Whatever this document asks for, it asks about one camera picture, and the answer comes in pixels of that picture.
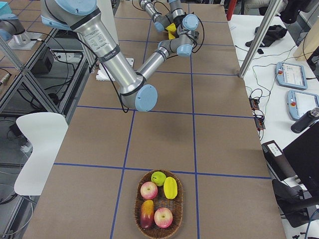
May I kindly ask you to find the yellow banana basket edge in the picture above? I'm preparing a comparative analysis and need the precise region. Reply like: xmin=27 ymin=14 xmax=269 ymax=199
xmin=166 ymin=23 xmax=176 ymax=40

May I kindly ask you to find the red apple lower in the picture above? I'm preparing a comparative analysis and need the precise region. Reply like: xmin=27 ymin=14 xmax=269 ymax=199
xmin=154 ymin=207 xmax=173 ymax=229

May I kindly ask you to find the yellow starfruit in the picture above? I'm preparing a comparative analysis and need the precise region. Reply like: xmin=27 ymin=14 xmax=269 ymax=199
xmin=163 ymin=177 xmax=178 ymax=199

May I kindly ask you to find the white chair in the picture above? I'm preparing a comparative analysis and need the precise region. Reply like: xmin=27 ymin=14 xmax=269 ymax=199
xmin=14 ymin=112 xmax=68 ymax=196

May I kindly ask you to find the black cloth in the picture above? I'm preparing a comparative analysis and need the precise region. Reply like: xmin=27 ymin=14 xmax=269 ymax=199
xmin=259 ymin=25 xmax=287 ymax=47

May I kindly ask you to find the red apple upper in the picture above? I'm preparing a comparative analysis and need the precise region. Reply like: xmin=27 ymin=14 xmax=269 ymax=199
xmin=140 ymin=181 xmax=158 ymax=200

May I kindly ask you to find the woven brown fruit basket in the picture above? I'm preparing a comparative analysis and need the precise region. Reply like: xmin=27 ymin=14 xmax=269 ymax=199
xmin=134 ymin=170 xmax=183 ymax=239

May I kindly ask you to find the blue teach pendant far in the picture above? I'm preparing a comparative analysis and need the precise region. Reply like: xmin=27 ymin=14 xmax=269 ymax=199
xmin=276 ymin=62 xmax=308 ymax=90

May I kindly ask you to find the black bottle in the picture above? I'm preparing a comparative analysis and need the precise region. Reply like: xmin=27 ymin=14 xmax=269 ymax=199
xmin=291 ymin=107 xmax=319 ymax=133

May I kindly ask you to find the red apple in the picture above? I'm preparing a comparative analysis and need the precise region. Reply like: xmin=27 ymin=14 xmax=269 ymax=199
xmin=154 ymin=207 xmax=173 ymax=229
xmin=140 ymin=181 xmax=158 ymax=200

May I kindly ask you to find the black monitor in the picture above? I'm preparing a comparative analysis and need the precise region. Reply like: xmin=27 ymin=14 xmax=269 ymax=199
xmin=283 ymin=122 xmax=319 ymax=196

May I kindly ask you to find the orange red mango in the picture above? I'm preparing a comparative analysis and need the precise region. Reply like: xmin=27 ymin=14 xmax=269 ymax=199
xmin=140 ymin=200 xmax=154 ymax=229

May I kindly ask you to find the green apple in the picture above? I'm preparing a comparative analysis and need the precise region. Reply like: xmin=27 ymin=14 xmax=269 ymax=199
xmin=151 ymin=171 xmax=166 ymax=187

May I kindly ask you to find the black label printer box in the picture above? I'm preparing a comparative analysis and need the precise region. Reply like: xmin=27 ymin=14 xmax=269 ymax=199
xmin=262 ymin=140 xmax=296 ymax=181

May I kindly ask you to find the grey aluminium frame post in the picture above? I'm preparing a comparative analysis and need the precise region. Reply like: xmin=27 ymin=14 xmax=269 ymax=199
xmin=239 ymin=0 xmax=282 ymax=78

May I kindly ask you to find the blue teach pendant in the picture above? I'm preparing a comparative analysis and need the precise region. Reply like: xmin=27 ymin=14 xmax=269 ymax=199
xmin=276 ymin=62 xmax=308 ymax=90
xmin=287 ymin=90 xmax=319 ymax=121

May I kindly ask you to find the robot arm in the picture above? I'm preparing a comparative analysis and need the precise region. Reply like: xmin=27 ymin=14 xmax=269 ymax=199
xmin=40 ymin=0 xmax=199 ymax=112
xmin=139 ymin=0 xmax=186 ymax=32

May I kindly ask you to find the blue teach pendant near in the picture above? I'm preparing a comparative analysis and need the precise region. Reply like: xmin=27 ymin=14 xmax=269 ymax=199
xmin=287 ymin=90 xmax=319 ymax=121

